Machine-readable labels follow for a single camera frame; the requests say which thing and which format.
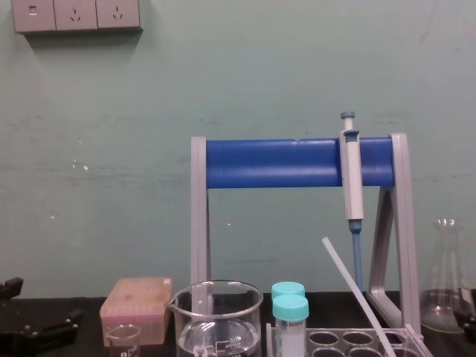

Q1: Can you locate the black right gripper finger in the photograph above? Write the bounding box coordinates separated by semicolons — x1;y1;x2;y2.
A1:
454;288;476;335

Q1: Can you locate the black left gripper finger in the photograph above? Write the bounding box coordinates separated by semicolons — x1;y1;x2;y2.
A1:
0;277;25;299
0;307;85;355

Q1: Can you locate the clear glass stirring rod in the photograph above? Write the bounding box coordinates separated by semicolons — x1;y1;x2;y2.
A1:
321;237;397;357

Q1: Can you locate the glass conical flask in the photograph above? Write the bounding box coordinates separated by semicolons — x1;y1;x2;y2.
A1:
419;218;475;334

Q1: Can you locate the small glass beaker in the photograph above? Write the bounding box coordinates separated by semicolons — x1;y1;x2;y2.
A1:
104;324;143;357

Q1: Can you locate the clear plastic tube rack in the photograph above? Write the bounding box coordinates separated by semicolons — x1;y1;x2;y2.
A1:
265;322;434;357

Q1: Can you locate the pink pipette tip box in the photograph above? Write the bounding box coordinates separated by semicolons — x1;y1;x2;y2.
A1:
99;276;176;345

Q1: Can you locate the teal capped centrifuge tube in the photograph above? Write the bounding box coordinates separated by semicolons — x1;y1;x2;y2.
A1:
271;281;306;300
272;295;310;357

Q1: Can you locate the large glass beaker with water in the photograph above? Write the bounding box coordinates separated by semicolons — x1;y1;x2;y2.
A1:
166;279;264;357

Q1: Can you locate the grey and blue pipette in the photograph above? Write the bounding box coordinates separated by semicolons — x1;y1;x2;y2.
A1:
339;110;366;295

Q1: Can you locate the grey pipette stand blue bar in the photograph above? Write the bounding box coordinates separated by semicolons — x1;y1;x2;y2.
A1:
190;132;425;341

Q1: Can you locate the grey wall socket panel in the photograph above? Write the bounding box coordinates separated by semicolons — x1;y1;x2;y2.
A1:
10;0;144;36

